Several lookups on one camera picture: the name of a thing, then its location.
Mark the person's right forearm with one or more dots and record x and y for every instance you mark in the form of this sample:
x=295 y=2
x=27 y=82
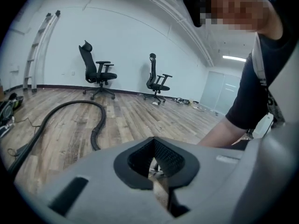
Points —
x=222 y=134

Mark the white pipe run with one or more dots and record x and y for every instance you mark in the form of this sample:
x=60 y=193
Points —
x=198 y=45

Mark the white paper scrap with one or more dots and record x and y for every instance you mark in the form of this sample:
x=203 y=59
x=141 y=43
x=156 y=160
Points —
x=155 y=103

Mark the white tube light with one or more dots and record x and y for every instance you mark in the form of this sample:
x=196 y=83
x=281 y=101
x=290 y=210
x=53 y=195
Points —
x=233 y=58

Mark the white power strip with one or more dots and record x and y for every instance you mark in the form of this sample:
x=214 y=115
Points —
x=198 y=109

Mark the black head-worn camera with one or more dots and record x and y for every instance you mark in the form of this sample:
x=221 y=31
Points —
x=195 y=13

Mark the person's black printed t-shirt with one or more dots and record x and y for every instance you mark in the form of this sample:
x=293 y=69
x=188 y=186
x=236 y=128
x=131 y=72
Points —
x=247 y=97

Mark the aluminium ladder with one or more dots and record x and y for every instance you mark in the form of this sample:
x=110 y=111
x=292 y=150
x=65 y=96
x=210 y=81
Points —
x=40 y=57

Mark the frosted glass partition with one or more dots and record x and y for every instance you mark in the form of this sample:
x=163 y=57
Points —
x=217 y=92

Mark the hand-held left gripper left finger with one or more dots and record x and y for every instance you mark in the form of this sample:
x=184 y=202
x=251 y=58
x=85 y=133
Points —
x=100 y=190

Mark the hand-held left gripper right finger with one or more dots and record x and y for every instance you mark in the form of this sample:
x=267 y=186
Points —
x=210 y=176

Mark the pale yellow box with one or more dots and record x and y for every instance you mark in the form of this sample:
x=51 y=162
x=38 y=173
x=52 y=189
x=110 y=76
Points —
x=191 y=101

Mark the black office chair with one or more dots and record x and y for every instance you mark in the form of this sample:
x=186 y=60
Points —
x=90 y=62
x=153 y=78

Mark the person's head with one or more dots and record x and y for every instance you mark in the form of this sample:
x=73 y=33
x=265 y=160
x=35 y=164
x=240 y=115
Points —
x=233 y=8

